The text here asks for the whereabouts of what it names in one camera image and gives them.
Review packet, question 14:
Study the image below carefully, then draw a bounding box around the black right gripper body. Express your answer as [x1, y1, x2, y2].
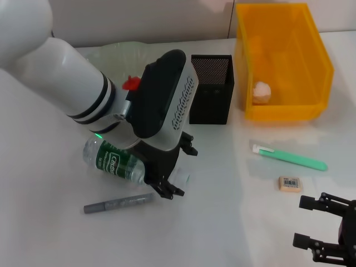
[337, 199, 356, 264]

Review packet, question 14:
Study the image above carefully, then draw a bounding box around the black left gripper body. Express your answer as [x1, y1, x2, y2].
[122, 132, 186, 187]

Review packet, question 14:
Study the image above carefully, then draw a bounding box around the beige eraser with barcode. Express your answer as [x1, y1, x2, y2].
[277, 175, 303, 193]

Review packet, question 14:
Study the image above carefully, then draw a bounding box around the clear green-label water bottle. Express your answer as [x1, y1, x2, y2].
[82, 137, 191, 192]

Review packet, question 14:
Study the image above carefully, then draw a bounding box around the green pen with white tip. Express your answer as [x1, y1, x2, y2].
[251, 144, 329, 172]

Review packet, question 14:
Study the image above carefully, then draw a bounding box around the red-orange fruit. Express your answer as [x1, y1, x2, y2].
[121, 74, 142, 92]

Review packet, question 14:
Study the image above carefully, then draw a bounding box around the white paper ball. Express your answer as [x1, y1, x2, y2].
[251, 80, 273, 105]

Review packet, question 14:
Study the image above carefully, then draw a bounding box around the grey marker pen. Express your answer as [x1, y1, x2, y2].
[83, 192, 155, 215]

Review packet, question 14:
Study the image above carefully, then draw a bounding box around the black mesh pen holder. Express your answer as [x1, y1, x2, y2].
[189, 54, 236, 125]

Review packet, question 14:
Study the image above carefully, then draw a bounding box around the green glass fruit plate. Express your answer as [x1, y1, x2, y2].
[82, 41, 179, 84]

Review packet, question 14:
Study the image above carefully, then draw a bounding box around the yellow plastic bin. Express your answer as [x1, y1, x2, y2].
[235, 2, 335, 122]

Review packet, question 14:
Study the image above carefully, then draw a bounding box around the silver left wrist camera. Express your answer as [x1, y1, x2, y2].
[130, 49, 200, 153]

